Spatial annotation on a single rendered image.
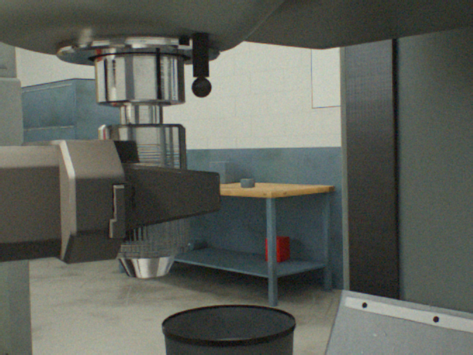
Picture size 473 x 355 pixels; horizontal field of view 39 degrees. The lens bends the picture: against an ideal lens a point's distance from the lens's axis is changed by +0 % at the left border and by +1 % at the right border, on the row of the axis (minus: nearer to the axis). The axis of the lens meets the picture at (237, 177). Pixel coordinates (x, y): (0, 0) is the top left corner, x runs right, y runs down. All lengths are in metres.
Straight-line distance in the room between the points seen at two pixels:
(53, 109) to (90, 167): 7.73
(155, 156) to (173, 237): 0.04
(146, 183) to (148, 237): 0.03
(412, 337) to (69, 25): 0.49
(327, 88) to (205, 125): 1.61
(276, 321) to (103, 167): 2.30
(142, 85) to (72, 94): 7.29
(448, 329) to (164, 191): 0.40
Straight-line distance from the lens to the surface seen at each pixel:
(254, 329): 2.64
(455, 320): 0.67
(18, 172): 0.30
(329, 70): 5.72
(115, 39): 0.33
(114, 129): 0.34
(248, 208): 6.39
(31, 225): 0.30
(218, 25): 0.32
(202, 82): 0.32
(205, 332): 2.65
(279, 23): 0.48
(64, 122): 7.80
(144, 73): 0.34
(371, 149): 0.71
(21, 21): 0.32
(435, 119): 0.67
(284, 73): 6.05
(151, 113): 0.35
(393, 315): 0.71
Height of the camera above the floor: 1.26
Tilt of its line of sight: 3 degrees down
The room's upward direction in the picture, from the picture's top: 2 degrees counter-clockwise
